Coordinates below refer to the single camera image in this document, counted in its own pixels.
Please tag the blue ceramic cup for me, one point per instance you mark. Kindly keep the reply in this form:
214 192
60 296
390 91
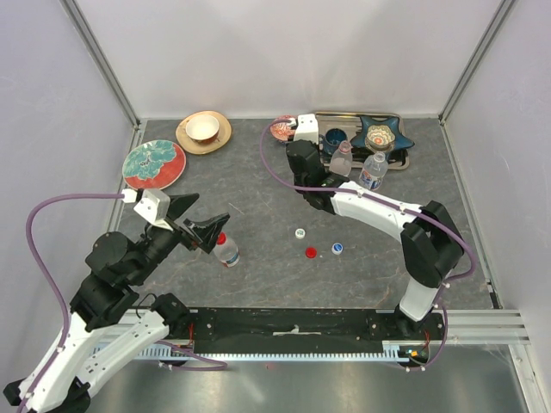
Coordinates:
331 140

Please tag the tan saucer plate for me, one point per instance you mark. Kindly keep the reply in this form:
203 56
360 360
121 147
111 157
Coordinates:
192 147

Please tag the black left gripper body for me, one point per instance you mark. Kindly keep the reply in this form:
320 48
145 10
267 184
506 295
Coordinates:
187 235

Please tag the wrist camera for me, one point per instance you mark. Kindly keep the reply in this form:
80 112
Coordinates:
150 204
307 128

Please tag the red bottle cap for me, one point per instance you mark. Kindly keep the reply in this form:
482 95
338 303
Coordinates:
311 252

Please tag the tall red-cap clear bottle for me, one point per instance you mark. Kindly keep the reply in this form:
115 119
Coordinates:
341 160

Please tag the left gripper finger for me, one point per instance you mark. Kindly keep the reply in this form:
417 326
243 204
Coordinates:
206 233
178 206

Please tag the blue star-shaped dish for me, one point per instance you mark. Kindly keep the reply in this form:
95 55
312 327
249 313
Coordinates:
393 121

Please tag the red teal floral plate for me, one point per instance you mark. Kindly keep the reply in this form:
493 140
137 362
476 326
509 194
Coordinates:
155 164

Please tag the patterned flower bowl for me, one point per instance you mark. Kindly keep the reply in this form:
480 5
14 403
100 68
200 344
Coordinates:
380 138

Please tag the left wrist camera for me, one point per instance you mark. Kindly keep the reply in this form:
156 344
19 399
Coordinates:
150 204

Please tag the clear Pocari Sweat bottle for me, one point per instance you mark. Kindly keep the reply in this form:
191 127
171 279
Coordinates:
373 171

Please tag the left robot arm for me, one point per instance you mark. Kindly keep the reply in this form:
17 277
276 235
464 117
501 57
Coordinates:
69 375

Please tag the red patterned bowl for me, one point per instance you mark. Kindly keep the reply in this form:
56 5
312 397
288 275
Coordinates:
283 128

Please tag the white juice bottle cap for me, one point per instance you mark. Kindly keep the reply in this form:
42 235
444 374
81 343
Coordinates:
300 233

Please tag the right aluminium frame post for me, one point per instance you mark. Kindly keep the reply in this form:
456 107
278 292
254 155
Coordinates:
483 46

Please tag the slotted cable duct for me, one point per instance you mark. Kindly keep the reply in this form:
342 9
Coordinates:
387 353

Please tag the red white tea cup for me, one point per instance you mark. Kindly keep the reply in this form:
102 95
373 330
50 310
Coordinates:
203 129

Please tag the aluminium frame post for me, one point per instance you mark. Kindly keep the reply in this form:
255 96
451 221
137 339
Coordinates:
483 46
90 41

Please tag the blue white Pocari cap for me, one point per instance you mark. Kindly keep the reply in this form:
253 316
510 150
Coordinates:
337 248

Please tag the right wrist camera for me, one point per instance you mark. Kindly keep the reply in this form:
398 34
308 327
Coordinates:
307 128

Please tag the left aluminium frame post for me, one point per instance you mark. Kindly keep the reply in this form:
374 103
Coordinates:
90 41

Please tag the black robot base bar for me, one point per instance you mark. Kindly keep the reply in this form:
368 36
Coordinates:
300 329

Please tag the steel tray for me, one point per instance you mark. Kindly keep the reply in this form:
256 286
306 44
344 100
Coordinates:
349 122

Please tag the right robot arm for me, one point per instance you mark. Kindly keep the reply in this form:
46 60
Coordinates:
430 241

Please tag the small red-cap clear bottle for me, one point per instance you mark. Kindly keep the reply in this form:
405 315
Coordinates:
226 251

